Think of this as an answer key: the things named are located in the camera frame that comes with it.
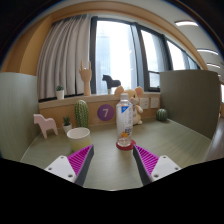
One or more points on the clear plastic water bottle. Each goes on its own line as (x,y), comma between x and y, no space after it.
(124,121)

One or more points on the pale yellow cup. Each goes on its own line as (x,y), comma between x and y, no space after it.
(79,138)

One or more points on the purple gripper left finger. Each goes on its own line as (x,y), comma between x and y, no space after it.
(73,168)

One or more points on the black horse figurine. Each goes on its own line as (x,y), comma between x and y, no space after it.
(110,82)

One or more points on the pink wooden horse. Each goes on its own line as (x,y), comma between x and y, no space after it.
(45,124)

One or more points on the green left partition panel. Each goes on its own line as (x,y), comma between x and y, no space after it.
(18,104)

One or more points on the purple number seven sticker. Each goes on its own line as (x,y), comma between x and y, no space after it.
(105,112)

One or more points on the small potted plant on desk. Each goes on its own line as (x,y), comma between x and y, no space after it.
(67,125)

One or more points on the white wall socket left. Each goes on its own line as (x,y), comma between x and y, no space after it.
(144,103)

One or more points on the white wall socket right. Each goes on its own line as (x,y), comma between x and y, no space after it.
(154,103)

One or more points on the green right partition panel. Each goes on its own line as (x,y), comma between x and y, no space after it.
(192,99)

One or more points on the green partition panel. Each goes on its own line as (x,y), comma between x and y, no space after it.
(18,104)
(192,99)

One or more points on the round green cactus decoration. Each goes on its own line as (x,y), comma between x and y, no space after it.
(162,115)

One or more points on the grey curtain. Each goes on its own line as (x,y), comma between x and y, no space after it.
(65,50)

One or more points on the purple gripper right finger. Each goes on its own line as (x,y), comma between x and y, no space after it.
(152,167)

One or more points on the tall green cactus decoration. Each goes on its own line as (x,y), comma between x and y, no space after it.
(81,113)

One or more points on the red round coaster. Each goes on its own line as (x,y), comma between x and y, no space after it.
(130,147)

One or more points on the white wall socket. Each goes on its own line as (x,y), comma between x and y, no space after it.
(154,103)
(144,103)

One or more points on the wooden hand model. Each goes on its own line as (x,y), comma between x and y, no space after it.
(86,75)

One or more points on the plush hamster toy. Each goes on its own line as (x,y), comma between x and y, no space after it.
(134,96)

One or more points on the small potted plant on sill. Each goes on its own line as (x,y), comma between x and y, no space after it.
(60,92)

